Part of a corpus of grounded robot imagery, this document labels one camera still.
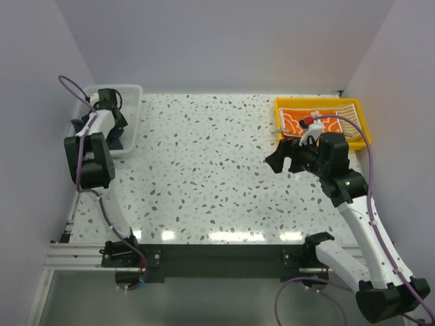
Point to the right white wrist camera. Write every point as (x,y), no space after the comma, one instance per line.
(311,133)

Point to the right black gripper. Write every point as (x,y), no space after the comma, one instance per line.
(289,148)

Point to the white plastic laundry basket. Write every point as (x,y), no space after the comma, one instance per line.
(132,119)

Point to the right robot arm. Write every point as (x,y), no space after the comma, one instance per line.
(328,252)

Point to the dark grey towel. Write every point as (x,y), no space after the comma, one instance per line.
(113,138)

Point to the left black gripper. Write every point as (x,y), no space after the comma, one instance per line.
(122,123)

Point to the orange white patterned cloth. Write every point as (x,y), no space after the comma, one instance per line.
(306,124)

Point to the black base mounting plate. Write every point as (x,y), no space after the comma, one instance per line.
(154,263)

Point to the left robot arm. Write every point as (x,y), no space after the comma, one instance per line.
(90,162)

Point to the yellow striped Doraemon towel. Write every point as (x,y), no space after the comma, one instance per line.
(348,111)

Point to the yellow plastic tray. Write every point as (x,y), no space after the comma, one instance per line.
(356,144)

